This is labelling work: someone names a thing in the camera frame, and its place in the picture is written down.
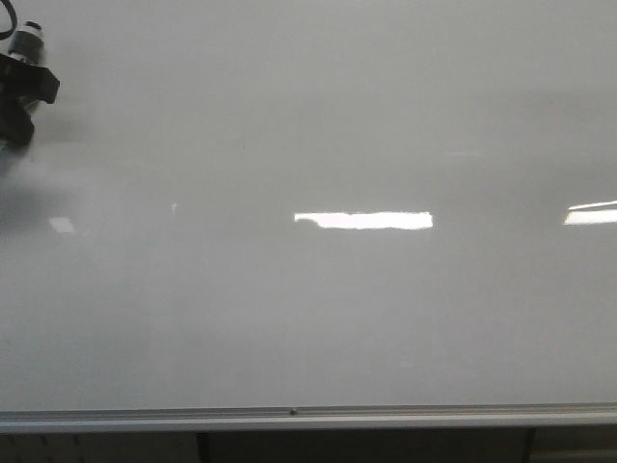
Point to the white whiteboard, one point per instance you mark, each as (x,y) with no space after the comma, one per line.
(242,204)

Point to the aluminium whiteboard tray rail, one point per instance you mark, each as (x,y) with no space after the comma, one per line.
(307,418)

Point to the black white whiteboard marker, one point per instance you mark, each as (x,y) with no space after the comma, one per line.
(27,44)

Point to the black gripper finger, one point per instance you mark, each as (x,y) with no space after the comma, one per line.
(17,129)
(20,79)

